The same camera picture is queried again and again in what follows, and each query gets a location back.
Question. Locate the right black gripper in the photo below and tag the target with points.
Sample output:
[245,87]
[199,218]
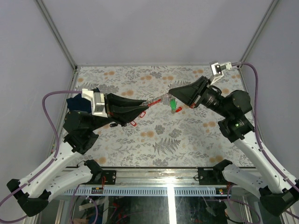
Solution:
[189,93]

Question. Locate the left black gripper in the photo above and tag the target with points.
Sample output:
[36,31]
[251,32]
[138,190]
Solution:
[119,109]

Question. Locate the green key tag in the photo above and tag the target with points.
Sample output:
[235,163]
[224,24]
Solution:
[173,105]

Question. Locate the red handled metal keyring holder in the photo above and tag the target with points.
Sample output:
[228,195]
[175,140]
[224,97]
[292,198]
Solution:
[153,101]

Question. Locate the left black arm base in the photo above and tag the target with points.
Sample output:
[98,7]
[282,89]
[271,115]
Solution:
[106,177]

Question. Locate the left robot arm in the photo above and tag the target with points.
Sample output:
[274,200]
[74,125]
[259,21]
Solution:
[34,192]

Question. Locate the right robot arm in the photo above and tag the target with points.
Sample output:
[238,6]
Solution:
[277,189]

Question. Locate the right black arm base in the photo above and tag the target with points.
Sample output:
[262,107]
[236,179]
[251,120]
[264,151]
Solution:
[211,176]

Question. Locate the black key tag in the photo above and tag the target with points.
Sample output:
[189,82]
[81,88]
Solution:
[113,125]

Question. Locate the dark blue folded cloth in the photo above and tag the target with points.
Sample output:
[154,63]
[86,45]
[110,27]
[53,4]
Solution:
[79,103]

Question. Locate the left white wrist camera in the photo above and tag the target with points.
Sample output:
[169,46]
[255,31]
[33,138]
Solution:
[97,100]

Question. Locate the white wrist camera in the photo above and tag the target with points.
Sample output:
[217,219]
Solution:
[218,70]
[97,100]

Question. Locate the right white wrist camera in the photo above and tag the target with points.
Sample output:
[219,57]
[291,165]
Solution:
[218,70]

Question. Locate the aluminium front rail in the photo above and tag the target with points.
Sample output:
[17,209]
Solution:
[128,177]

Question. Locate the slotted white cable duct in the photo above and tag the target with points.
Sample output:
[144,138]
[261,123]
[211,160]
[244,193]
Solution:
[161,191]

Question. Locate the right aluminium corner post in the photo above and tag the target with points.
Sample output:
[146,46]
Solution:
[268,14]

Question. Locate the aluminium corner post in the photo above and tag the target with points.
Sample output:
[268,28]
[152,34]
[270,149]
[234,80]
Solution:
[268,14]
[54,30]

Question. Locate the left aluminium corner post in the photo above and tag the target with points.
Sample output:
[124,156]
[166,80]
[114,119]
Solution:
[54,30]

